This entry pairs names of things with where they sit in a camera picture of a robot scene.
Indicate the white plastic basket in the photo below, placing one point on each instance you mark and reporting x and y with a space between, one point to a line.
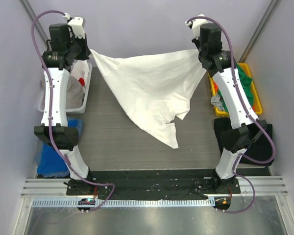
66 90

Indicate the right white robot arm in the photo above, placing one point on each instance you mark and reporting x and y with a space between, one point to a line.
246 128

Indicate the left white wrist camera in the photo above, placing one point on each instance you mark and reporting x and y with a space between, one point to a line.
77 24

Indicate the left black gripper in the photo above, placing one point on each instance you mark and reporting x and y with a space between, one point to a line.
84 49

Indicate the right corner aluminium post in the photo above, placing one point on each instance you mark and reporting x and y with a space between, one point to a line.
264 20

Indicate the white t shirt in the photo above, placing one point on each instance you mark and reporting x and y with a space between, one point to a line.
153 90

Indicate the aluminium frame rail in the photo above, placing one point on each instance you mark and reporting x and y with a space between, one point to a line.
260 185

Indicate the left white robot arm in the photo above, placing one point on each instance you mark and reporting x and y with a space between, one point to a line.
65 46

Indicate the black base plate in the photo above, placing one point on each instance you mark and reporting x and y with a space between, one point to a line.
153 185

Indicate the corner aluminium post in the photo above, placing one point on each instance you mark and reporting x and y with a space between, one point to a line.
36 26
264 20

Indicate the left corner aluminium post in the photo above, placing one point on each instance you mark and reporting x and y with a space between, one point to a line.
36 26

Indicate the grey cloth in bin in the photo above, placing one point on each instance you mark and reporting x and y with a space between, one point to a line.
216 101

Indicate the grey cloth in basket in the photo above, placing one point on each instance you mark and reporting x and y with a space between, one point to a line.
75 94

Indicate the green t shirt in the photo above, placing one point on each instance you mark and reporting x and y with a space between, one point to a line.
242 74

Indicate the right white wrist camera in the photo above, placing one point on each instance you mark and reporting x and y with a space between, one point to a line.
194 24

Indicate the blue t shirt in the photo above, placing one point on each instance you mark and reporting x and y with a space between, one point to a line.
50 164

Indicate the white slotted cable duct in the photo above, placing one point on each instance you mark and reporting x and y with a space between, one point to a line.
88 203

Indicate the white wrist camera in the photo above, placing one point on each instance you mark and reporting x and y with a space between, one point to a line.
194 24
77 24

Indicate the black folded t shirt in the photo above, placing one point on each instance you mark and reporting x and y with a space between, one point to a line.
260 150

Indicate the red cloth in basket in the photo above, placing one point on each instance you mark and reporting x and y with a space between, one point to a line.
82 81

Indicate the white cloth in basket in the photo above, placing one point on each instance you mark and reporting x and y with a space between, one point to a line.
81 69

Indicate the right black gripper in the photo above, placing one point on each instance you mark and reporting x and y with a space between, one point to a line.
202 60

